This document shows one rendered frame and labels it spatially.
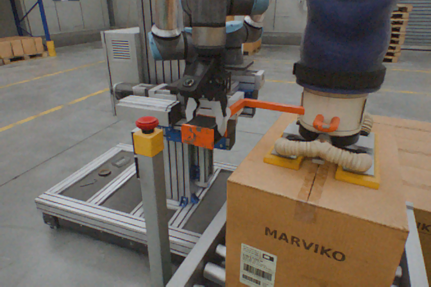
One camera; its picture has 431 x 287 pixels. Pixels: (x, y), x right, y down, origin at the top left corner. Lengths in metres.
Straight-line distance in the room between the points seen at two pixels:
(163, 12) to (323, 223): 0.87
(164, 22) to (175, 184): 1.00
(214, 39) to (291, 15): 10.32
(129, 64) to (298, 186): 1.12
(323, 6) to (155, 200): 0.75
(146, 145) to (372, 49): 0.65
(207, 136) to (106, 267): 1.36
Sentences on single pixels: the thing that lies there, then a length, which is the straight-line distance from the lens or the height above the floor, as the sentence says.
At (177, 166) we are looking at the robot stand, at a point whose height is 0.48.
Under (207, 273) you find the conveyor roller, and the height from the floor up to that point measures 0.54.
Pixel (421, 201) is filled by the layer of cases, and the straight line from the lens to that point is 1.64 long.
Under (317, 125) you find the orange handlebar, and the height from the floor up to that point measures 1.08.
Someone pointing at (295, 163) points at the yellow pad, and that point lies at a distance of 0.82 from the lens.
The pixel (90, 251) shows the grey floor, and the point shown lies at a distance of 2.02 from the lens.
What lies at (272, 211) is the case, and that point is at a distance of 0.76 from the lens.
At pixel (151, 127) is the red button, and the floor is 1.03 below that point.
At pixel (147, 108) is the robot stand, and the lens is 1.28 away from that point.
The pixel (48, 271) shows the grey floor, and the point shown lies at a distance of 2.01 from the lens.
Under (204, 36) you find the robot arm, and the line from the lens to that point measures 0.64.
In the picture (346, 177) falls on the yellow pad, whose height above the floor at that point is 0.96.
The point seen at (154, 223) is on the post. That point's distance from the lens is 1.07.
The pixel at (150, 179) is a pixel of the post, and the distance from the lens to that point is 0.96.
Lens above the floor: 1.37
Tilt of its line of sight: 23 degrees down
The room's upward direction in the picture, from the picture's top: straight up
